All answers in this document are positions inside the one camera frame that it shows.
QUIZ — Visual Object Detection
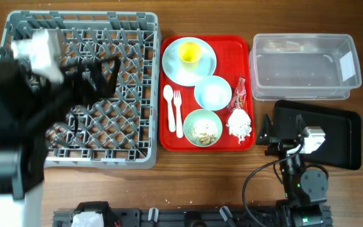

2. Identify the crumpled white napkin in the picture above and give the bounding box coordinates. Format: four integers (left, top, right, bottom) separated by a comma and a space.
226, 108, 252, 144

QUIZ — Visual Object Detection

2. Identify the red snack wrapper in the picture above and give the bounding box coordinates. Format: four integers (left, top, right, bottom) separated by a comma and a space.
227, 77, 246, 112

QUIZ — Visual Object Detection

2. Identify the red plastic tray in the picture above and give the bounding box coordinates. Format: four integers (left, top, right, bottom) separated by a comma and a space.
158, 35, 255, 151

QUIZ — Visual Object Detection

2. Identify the green bowl with food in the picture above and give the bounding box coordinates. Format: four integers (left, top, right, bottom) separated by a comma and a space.
183, 109, 223, 148

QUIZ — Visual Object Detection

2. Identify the white plastic fork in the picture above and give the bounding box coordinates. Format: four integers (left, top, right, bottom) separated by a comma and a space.
173, 90, 183, 138

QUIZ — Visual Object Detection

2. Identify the small light blue bowl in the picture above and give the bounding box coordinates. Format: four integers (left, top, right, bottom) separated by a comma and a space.
194, 76, 232, 111

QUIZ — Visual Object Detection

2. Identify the clear plastic bin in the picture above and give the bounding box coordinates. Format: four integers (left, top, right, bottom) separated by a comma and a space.
250, 33, 362, 101

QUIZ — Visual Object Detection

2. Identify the black plastic tray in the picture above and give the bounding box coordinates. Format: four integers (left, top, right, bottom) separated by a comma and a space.
274, 100, 362, 170

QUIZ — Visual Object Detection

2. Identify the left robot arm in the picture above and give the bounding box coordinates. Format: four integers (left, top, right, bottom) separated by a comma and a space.
0, 57, 122, 226

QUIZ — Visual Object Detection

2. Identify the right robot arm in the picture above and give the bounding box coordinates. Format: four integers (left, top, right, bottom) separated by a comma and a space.
256, 115, 333, 226

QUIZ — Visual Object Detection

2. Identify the yellow plastic cup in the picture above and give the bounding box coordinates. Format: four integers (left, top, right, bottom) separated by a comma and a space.
178, 41, 202, 71

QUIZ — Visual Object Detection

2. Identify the white plastic spoon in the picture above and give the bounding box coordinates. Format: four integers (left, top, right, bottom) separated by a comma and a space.
163, 84, 176, 132

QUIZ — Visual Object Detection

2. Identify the grey dishwasher rack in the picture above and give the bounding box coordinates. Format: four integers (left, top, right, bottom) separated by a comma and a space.
0, 11, 161, 169

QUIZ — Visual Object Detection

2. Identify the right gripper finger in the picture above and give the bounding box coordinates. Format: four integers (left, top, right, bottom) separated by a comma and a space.
296, 114, 307, 138
256, 114, 276, 146

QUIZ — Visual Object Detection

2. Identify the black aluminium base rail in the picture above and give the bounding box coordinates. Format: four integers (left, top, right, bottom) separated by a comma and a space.
52, 201, 333, 227

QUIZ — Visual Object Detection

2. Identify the large light blue plate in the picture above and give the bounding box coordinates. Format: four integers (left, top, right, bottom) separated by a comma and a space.
162, 37, 217, 86

